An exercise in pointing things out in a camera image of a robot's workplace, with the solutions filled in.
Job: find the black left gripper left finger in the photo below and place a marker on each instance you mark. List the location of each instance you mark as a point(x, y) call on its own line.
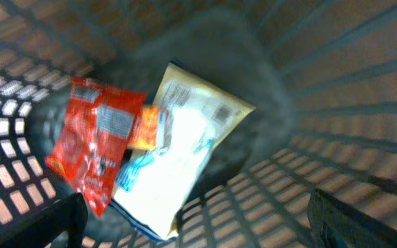
point(69, 214)

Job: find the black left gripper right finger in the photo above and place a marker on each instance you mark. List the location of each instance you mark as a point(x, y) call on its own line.
point(335, 224)

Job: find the red snack bag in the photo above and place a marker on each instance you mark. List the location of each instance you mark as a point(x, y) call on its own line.
point(97, 128)

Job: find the orange small carton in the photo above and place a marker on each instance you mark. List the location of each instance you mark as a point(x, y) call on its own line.
point(145, 129)

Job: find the cream white snack bag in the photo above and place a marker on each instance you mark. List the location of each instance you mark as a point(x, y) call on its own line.
point(149, 190)

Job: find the grey plastic basket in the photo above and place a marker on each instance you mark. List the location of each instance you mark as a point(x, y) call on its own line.
point(322, 75)

